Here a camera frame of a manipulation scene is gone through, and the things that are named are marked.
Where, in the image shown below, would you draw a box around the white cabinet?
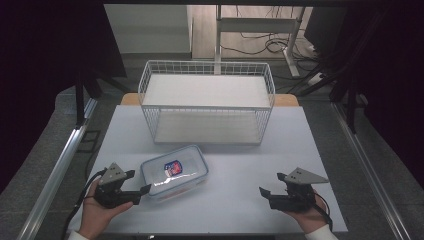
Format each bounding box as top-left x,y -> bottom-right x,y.
103,3 -> 194,55

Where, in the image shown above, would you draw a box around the right hand-held gripper black cable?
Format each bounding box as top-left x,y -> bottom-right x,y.
312,191 -> 335,233

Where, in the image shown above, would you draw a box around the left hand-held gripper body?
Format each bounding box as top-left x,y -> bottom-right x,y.
94,162 -> 134,210

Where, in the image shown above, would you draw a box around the wooden table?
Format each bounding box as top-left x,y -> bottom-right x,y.
120,92 -> 300,108

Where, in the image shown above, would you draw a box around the black floor cables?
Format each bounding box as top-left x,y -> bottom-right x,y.
219,4 -> 323,57

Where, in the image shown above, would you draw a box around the person's left hand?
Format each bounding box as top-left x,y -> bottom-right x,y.
78,178 -> 135,240

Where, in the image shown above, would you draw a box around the person's right hand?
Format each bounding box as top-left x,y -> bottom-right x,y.
285,189 -> 330,235

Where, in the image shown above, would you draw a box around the white power strip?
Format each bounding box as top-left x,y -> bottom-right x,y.
307,71 -> 324,87

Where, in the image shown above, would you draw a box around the person's right white sleeve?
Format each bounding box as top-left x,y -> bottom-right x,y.
304,223 -> 340,240

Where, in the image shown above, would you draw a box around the black floor bracket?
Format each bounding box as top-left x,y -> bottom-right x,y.
77,129 -> 102,155

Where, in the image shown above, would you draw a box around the aluminium rail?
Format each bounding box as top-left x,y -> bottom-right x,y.
331,101 -> 412,240
16,97 -> 98,240

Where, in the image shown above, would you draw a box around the clear plastic food container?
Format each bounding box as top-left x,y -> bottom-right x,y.
139,143 -> 210,201

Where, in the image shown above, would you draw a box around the person's white sleeve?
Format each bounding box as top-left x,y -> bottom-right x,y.
304,223 -> 340,240
67,230 -> 90,240

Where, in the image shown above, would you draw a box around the white desk frame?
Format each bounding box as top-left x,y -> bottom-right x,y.
214,4 -> 307,78

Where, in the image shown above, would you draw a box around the white wire basket shelf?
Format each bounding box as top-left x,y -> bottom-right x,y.
137,59 -> 277,146

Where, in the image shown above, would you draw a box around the left hand-held gripper black cable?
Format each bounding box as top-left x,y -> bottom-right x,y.
61,168 -> 108,240

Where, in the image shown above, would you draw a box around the person's left white sleeve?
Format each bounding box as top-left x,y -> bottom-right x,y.
67,230 -> 90,240

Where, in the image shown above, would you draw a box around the hand-held gripper black cable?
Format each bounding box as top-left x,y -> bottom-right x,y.
312,191 -> 335,233
61,168 -> 108,240

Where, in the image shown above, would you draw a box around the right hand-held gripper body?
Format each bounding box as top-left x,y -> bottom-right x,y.
269,166 -> 330,212

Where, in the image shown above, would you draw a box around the dark curtain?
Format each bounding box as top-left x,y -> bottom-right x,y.
346,0 -> 424,191
0,0 -> 128,194

